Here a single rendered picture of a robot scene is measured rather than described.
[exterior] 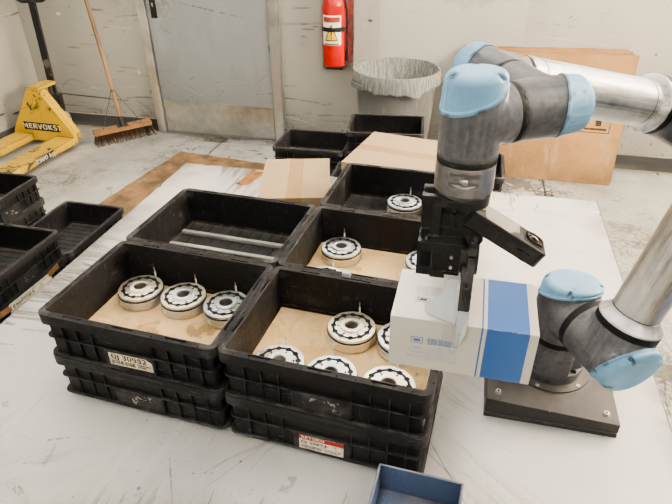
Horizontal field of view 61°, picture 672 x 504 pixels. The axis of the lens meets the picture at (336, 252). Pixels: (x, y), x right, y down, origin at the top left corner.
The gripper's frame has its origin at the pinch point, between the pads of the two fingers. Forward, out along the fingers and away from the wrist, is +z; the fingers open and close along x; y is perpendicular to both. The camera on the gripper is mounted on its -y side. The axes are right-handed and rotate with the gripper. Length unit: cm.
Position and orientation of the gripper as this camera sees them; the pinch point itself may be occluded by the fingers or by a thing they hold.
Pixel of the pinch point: (463, 314)
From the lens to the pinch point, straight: 85.9
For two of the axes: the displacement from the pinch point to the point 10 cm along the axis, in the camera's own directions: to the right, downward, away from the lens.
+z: 0.2, 8.5, 5.3
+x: -2.3, 5.2, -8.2
